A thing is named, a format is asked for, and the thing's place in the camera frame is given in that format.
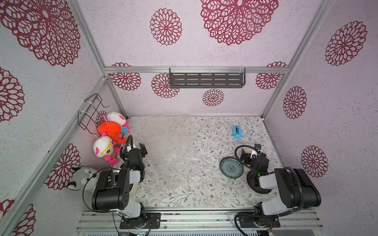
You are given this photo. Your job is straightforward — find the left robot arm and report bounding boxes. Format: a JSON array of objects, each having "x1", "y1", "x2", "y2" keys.
[{"x1": 87, "y1": 135, "x2": 148, "y2": 229}]

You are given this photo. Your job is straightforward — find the black wire wall basket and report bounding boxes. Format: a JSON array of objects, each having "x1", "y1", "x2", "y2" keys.
[{"x1": 77, "y1": 93, "x2": 109, "y2": 135}]

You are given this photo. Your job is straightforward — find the grey metal wall shelf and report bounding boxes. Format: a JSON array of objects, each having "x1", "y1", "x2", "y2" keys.
[{"x1": 168, "y1": 67, "x2": 246, "y2": 89}]

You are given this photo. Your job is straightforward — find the black plate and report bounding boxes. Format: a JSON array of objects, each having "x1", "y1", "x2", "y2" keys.
[{"x1": 247, "y1": 171, "x2": 278, "y2": 194}]

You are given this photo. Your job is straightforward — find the white pink plush toy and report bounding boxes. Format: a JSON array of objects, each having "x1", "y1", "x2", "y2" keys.
[{"x1": 105, "y1": 112, "x2": 130, "y2": 134}]

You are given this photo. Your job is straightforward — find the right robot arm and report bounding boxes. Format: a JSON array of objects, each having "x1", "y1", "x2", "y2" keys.
[{"x1": 234, "y1": 145, "x2": 321, "y2": 236}]

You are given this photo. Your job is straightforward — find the floral table mat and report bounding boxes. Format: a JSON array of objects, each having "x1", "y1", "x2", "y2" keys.
[{"x1": 134, "y1": 116, "x2": 282, "y2": 208}]

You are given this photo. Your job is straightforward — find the white plush doll yellow glasses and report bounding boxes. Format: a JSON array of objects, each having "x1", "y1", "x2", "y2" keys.
[{"x1": 93, "y1": 136, "x2": 120, "y2": 165}]

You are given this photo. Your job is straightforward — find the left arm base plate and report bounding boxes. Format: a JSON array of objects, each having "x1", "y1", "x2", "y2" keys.
[{"x1": 119, "y1": 213, "x2": 161, "y2": 230}]

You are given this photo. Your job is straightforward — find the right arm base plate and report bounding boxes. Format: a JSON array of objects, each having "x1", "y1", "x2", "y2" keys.
[{"x1": 234, "y1": 212, "x2": 281, "y2": 228}]

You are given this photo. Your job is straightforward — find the blue patterned dinner plate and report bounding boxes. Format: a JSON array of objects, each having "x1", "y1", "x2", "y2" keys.
[{"x1": 219, "y1": 157, "x2": 244, "y2": 179}]

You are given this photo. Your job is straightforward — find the blue tape dispenser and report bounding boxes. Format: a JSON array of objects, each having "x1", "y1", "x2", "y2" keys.
[{"x1": 232, "y1": 125, "x2": 242, "y2": 139}]

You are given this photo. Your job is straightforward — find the grey husky plush toy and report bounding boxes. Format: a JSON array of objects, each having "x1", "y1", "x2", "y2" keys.
[{"x1": 67, "y1": 166, "x2": 99, "y2": 192}]

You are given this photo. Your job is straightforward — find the red orange plush toy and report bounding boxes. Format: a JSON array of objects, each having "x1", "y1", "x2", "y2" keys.
[{"x1": 97, "y1": 121, "x2": 127, "y2": 144}]

